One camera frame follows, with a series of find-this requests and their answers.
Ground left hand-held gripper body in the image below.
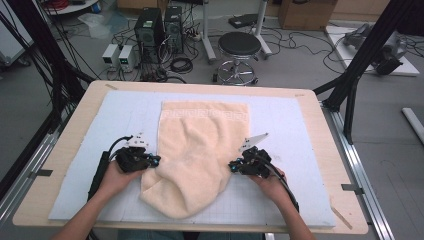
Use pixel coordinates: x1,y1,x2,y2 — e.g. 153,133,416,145
114,131,156,174

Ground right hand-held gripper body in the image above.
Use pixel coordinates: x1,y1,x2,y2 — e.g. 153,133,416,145
237,132,273,180

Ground cream terry towel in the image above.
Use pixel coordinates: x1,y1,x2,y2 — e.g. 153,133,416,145
139,100,251,220

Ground person's left hand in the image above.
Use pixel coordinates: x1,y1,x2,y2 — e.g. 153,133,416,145
97,159,145,202

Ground person's right hand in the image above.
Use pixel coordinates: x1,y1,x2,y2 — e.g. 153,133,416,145
247,166,292,207

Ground light blue felt mat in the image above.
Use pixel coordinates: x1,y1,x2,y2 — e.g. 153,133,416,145
48,89,337,228

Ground white power supply box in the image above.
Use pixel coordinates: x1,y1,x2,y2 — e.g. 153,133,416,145
101,43,121,70
118,44,140,73

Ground long strip of tan tape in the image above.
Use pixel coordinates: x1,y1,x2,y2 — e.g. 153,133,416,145
329,203,354,231

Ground black round stool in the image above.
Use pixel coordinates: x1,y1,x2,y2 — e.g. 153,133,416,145
212,31,263,87

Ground large black computer tower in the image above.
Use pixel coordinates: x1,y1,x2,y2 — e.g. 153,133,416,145
133,7,166,64

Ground white desk leg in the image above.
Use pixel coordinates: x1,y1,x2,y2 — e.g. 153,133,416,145
201,0,218,65
251,0,273,60

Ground slim black computer tower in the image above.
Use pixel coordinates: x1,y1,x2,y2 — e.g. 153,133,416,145
163,5,185,54

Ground clear plastic bag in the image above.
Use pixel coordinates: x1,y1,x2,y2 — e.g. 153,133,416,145
77,12,130,40

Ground flat black floor device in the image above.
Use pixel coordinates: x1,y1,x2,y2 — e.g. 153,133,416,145
228,13,264,30

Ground brown cardboard box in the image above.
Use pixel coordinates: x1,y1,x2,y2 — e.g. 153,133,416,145
278,0,338,32

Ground white round table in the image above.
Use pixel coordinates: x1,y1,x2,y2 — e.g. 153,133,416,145
41,0,101,16

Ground white tube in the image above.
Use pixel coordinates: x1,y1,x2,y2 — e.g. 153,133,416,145
401,107,424,146

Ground white panel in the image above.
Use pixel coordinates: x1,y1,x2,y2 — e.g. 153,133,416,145
0,0,35,67

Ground grey machine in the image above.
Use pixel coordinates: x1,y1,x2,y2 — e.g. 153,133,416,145
343,23,410,76

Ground white floor board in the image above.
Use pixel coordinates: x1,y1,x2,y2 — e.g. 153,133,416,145
324,24,421,78

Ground grey metal bracket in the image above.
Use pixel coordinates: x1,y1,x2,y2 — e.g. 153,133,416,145
28,169,54,178
340,183,365,196

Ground aluminium rail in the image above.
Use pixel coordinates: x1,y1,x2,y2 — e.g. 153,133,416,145
320,101,397,240
0,109,73,228

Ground coiled black cable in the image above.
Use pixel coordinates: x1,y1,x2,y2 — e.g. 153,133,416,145
169,57,195,75

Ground long black floor cable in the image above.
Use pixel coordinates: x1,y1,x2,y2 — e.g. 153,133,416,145
264,25,349,75

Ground black metal frame with cables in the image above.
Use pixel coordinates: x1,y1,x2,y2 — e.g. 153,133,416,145
0,0,98,135

